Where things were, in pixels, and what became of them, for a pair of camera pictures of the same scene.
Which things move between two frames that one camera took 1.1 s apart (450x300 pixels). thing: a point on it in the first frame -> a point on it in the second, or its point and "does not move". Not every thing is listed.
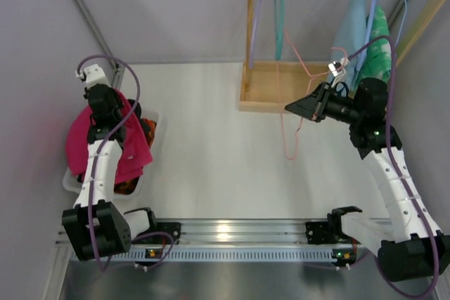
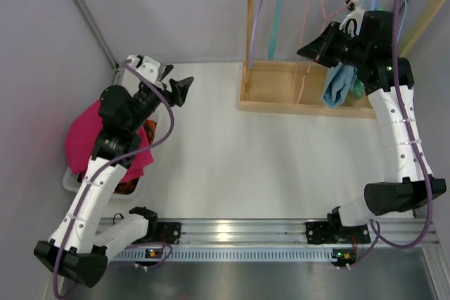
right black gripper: (322, 102) -> (332, 47)
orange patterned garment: (148, 126) does not move
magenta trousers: (135, 152) does not move
